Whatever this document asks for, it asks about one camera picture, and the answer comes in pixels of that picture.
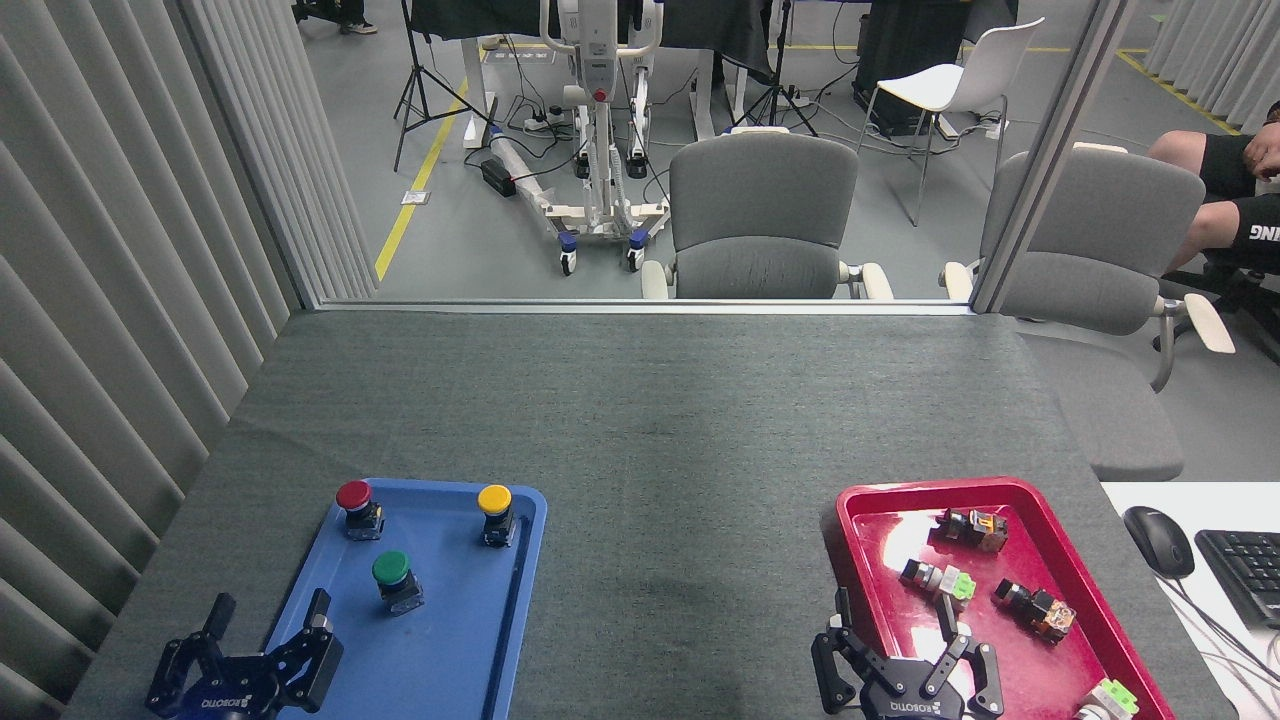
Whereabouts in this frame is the black mouse cable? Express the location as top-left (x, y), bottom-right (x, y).
top-left (1163, 575), bottom-right (1280, 691)

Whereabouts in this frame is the person's hand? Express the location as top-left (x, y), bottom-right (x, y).
top-left (1243, 122), bottom-right (1280, 181)

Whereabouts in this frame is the silver post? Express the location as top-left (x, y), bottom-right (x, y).
top-left (970, 0), bottom-right (1141, 313)

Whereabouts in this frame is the yellow push button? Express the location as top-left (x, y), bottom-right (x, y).
top-left (476, 484), bottom-right (518, 548)

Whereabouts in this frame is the grey switch with green base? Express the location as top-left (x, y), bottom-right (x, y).
top-left (899, 558), bottom-right (977, 613)

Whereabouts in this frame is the black cloth covered table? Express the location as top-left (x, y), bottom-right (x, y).
top-left (410, 0), bottom-right (791, 79)

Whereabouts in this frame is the green push button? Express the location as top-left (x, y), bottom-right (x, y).
top-left (371, 550), bottom-right (425, 617)

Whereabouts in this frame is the black computer mouse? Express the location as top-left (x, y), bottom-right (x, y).
top-left (1123, 506), bottom-right (1196, 580)

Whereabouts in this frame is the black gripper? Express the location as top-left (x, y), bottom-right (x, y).
top-left (146, 588), bottom-right (344, 720)
top-left (811, 588), bottom-right (1004, 720)

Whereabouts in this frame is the white stand on wheels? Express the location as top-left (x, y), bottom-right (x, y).
top-left (490, 0), bottom-right (671, 276)

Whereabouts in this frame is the black switch with orange base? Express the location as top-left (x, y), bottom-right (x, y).
top-left (992, 578), bottom-right (1077, 644)

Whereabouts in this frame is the red plastic tray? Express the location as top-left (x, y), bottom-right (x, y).
top-left (835, 477), bottom-right (1176, 720)

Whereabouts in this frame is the black switch with orange window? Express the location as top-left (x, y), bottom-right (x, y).
top-left (928, 507), bottom-right (1009, 554)

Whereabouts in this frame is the white switch with green base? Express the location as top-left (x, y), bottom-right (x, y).
top-left (1075, 678), bottom-right (1140, 720)

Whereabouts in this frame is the grey office chair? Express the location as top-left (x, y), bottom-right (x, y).
top-left (940, 142), bottom-right (1236, 483)
top-left (641, 127), bottom-right (894, 301)

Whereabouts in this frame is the white plastic chair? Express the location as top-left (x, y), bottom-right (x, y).
top-left (858, 17), bottom-right (1046, 226)

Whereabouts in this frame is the black keyboard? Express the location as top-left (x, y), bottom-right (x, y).
top-left (1195, 529), bottom-right (1280, 629)

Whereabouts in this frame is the black tripod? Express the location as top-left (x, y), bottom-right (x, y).
top-left (733, 0), bottom-right (819, 137)
top-left (393, 0), bottom-right (493, 171)

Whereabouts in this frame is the person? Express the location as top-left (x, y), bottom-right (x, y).
top-left (1147, 100), bottom-right (1280, 276)
top-left (293, 0), bottom-right (379, 36)

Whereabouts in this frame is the blue plastic tray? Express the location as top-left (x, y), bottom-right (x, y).
top-left (235, 478), bottom-right (548, 720)

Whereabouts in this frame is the white desk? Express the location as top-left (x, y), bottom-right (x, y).
top-left (1100, 482), bottom-right (1280, 720)

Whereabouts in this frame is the black office chair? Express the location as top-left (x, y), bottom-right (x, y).
top-left (1153, 250), bottom-right (1280, 366)

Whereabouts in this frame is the silver frame rail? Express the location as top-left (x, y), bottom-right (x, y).
top-left (310, 298), bottom-right (976, 317)

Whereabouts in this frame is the red push button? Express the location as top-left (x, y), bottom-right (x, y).
top-left (335, 480), bottom-right (386, 541)

